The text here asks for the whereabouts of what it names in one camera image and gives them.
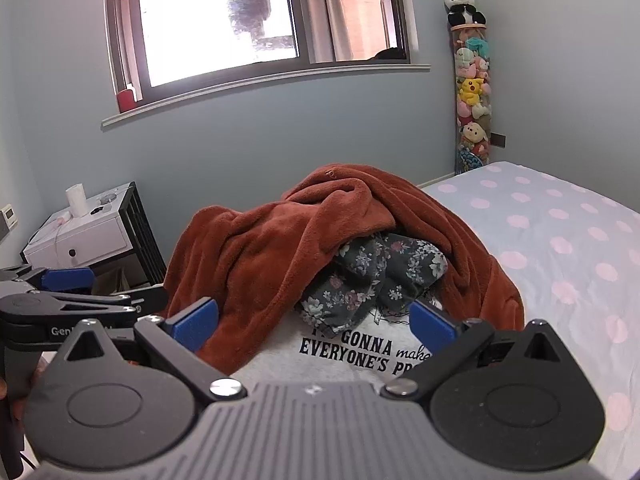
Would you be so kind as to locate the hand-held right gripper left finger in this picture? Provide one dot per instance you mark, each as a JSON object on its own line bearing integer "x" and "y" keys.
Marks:
{"x": 196, "y": 326}

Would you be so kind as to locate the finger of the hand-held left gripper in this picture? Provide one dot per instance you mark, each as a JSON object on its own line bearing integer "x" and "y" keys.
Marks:
{"x": 67, "y": 277}
{"x": 145, "y": 300}

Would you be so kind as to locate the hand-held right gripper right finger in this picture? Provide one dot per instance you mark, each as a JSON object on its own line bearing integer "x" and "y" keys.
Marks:
{"x": 432, "y": 327}

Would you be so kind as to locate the rust brown fleece garment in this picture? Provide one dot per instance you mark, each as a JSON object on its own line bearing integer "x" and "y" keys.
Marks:
{"x": 280, "y": 240}

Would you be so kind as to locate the person's left hand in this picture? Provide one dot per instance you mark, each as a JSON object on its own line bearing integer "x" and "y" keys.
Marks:
{"x": 17, "y": 410}

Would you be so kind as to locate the white nightstand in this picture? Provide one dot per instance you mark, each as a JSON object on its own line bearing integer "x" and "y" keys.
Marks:
{"x": 75, "y": 240}

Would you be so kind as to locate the black slatted rack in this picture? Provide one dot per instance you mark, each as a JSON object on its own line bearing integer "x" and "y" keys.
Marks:
{"x": 142, "y": 230}

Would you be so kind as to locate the white tissue roll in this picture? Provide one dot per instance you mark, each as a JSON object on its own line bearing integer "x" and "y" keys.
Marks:
{"x": 76, "y": 200}

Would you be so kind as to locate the dark floral garment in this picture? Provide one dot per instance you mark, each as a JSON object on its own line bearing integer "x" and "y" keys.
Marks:
{"x": 365, "y": 270}

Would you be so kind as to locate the white printed sweatshirt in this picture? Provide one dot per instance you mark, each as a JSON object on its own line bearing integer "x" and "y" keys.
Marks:
{"x": 280, "y": 360}

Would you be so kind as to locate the polka-dot sheet bed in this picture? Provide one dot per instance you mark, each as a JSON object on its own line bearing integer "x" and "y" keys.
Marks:
{"x": 550, "y": 240}

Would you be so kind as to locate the red cup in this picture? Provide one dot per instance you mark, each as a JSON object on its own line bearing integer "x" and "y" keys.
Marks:
{"x": 126, "y": 100}

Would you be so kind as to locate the clear tube of plush toys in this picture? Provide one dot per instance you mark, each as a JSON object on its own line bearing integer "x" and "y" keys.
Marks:
{"x": 472, "y": 95}

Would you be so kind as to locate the dark framed window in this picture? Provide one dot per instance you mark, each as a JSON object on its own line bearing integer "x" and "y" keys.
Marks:
{"x": 210, "y": 15}

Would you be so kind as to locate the panda plush toy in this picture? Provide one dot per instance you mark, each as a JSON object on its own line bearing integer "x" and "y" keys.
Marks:
{"x": 462, "y": 7}

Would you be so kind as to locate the beige curtain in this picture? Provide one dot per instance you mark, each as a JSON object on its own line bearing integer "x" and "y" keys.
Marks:
{"x": 330, "y": 10}

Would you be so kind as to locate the white wall switch panel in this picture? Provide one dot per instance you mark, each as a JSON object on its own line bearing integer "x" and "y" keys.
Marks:
{"x": 8, "y": 216}

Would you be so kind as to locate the dark wall outlet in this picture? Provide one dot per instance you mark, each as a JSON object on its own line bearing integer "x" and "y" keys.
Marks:
{"x": 498, "y": 140}

